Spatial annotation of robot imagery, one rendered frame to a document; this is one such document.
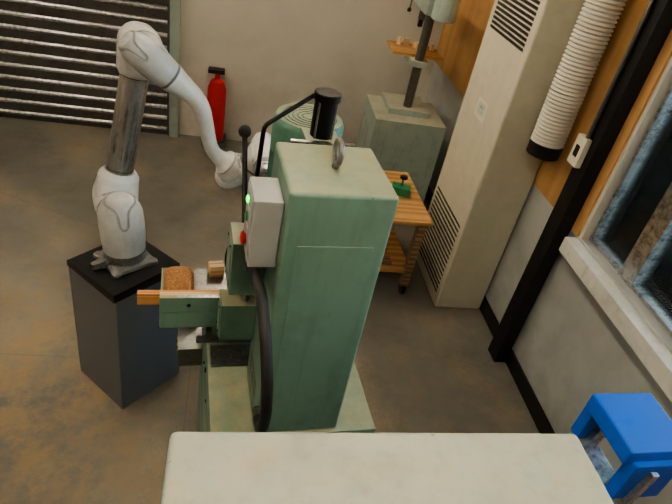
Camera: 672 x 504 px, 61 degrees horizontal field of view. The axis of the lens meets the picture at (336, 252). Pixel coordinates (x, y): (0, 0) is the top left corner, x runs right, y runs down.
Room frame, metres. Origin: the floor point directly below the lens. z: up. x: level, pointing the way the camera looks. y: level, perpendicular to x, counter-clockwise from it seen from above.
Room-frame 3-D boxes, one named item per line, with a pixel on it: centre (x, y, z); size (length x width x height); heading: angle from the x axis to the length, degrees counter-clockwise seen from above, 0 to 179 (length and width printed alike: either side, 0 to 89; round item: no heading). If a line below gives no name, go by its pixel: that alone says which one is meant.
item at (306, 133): (1.19, 0.09, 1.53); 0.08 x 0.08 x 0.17; 19
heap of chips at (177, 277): (1.30, 0.45, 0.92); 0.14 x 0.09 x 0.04; 19
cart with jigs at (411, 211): (2.83, -0.09, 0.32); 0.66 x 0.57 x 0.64; 105
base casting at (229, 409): (1.21, 0.09, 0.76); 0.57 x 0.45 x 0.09; 19
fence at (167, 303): (1.27, 0.17, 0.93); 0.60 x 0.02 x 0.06; 109
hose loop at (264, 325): (0.88, 0.12, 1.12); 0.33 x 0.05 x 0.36; 19
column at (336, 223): (1.05, 0.04, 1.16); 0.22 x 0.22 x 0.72; 19
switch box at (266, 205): (0.97, 0.16, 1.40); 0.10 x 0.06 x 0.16; 19
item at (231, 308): (1.09, 0.22, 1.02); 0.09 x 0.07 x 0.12; 109
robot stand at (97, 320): (1.68, 0.79, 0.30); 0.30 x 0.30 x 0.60; 59
